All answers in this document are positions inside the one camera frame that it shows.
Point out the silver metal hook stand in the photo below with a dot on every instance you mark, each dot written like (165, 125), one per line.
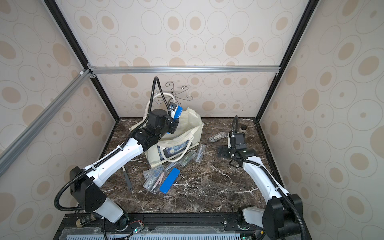
(177, 93)

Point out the black corner frame post right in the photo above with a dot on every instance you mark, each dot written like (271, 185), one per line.
(302, 25)

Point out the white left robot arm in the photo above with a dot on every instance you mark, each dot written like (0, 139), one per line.
(85, 184)

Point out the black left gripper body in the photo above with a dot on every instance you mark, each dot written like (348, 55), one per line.
(171, 127)

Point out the clear case blue compass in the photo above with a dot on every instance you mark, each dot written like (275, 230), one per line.
(200, 153)

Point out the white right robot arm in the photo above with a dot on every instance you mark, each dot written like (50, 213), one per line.
(283, 214)

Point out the diagonal aluminium rail left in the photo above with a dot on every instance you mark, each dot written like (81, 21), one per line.
(25, 138)

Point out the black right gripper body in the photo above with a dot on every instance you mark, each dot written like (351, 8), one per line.
(226, 151)

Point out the horizontal aluminium rail back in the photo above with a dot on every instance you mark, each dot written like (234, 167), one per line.
(190, 69)

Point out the black corner frame post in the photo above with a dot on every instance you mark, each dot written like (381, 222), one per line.
(59, 18)
(302, 25)

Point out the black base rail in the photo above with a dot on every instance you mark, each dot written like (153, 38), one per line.
(174, 226)

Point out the clear compass case back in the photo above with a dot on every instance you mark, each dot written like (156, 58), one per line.
(217, 137)

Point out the black corner frame post left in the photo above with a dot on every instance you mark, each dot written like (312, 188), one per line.
(59, 18)

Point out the starry night canvas bag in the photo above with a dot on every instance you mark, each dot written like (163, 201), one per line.
(171, 147)

